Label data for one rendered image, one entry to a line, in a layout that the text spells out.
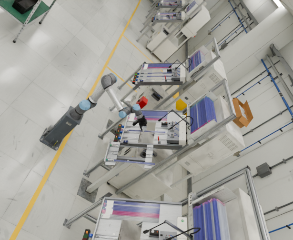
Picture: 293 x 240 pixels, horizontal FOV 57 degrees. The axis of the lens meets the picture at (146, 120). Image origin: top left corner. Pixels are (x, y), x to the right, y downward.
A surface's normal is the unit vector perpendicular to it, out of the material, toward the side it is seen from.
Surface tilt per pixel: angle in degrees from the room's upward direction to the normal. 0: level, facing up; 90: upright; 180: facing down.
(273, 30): 90
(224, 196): 90
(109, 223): 44
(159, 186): 90
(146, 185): 90
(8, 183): 0
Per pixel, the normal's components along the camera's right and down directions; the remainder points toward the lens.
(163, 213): -0.03, -0.80
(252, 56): -0.11, 0.59
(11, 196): 0.67, -0.55
